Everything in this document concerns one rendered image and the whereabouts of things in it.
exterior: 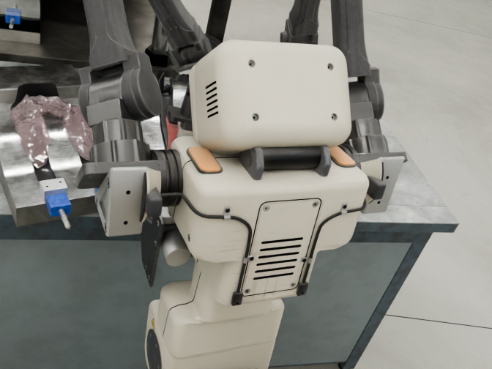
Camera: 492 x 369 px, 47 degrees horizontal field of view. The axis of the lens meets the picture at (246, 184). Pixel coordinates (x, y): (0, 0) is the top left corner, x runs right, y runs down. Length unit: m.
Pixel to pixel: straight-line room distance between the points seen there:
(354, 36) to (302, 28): 0.32
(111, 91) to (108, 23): 0.10
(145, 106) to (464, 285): 2.24
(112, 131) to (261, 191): 0.23
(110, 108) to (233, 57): 0.20
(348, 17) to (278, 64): 0.28
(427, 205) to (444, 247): 1.32
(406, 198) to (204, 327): 0.86
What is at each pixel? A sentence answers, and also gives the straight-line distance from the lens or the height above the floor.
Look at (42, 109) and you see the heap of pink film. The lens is 1.49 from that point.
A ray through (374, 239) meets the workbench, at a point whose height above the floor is 0.68.
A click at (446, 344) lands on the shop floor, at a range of 2.53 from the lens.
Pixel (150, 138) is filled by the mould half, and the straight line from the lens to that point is 1.44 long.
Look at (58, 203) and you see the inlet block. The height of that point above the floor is 0.87.
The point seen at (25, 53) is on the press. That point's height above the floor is 0.78.
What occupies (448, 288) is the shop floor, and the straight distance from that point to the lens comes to 2.79.
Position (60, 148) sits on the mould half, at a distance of 1.39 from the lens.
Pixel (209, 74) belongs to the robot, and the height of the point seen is 1.34.
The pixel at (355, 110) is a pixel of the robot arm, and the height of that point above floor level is 1.25.
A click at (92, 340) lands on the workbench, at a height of 0.26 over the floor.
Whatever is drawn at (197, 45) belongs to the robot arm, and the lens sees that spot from 1.21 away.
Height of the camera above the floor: 1.68
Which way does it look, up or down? 36 degrees down
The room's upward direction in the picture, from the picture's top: 16 degrees clockwise
